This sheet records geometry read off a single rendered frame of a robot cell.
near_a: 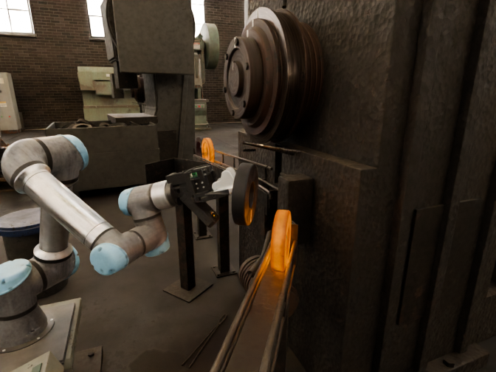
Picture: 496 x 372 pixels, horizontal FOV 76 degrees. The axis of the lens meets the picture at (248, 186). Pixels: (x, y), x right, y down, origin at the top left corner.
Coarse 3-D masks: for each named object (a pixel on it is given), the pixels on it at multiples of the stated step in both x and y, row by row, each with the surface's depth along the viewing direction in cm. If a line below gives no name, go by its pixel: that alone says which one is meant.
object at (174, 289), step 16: (176, 160) 176; (192, 160) 170; (160, 176) 170; (176, 208) 166; (176, 224) 169; (192, 224) 171; (192, 240) 173; (192, 256) 175; (192, 272) 177; (176, 288) 180; (192, 288) 179; (208, 288) 181
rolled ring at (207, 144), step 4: (204, 140) 208; (208, 140) 204; (204, 144) 212; (208, 144) 202; (212, 144) 203; (204, 148) 215; (208, 148) 202; (212, 148) 202; (204, 152) 216; (208, 152) 203; (212, 152) 202; (204, 156) 215; (208, 156) 204; (212, 156) 203; (212, 160) 204; (212, 164) 207
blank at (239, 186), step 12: (240, 168) 75; (252, 168) 77; (240, 180) 73; (252, 180) 79; (240, 192) 72; (252, 192) 83; (240, 204) 73; (252, 204) 82; (240, 216) 74; (252, 216) 83
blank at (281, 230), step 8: (280, 216) 77; (288, 216) 77; (280, 224) 75; (288, 224) 78; (272, 232) 75; (280, 232) 74; (288, 232) 84; (272, 240) 74; (280, 240) 74; (288, 240) 84; (272, 248) 74; (280, 248) 74; (288, 248) 84; (272, 256) 74; (280, 256) 74; (288, 256) 85; (272, 264) 76; (280, 264) 75
